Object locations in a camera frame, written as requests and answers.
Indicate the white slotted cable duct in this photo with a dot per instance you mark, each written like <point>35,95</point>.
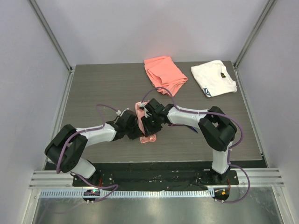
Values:
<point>93,193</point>

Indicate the folded coral cloth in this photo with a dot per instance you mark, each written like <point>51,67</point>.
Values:
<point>163,72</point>

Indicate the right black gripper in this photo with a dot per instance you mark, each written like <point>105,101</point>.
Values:
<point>148,129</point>

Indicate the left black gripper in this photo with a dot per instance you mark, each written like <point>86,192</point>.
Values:
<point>137,133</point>

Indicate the aluminium frame post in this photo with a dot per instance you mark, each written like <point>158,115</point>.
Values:
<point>34,5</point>
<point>255,31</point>

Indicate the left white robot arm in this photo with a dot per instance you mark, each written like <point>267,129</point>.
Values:
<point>66,148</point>

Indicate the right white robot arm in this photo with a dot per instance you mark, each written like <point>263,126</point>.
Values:
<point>217,129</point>

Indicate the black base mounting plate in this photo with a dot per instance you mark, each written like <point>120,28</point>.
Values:
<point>160,176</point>

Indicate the folded white shirt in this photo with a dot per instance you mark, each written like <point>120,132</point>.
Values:
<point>213,78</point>

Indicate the left aluminium frame post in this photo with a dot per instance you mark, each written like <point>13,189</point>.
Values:
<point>34,5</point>

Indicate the right aluminium frame post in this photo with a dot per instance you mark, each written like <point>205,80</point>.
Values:
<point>255,31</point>

